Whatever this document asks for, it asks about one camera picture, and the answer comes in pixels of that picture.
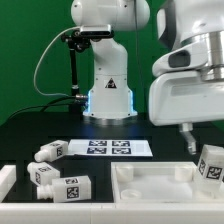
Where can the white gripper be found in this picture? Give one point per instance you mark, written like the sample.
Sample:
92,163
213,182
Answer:
184,98

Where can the white square tabletop part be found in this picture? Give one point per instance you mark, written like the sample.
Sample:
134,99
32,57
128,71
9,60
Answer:
158,182

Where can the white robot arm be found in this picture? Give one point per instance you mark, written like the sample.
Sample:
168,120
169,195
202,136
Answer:
178,23

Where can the white marker sheet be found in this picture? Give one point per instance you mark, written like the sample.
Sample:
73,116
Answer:
115,148

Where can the white U-shaped fence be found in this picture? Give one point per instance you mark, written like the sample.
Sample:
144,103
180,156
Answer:
112,213

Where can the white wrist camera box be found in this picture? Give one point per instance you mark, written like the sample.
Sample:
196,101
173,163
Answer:
185,58

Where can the grey background camera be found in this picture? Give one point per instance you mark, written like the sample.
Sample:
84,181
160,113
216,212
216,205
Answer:
100,31

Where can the black camera stand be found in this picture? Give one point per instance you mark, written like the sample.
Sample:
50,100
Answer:
76,44

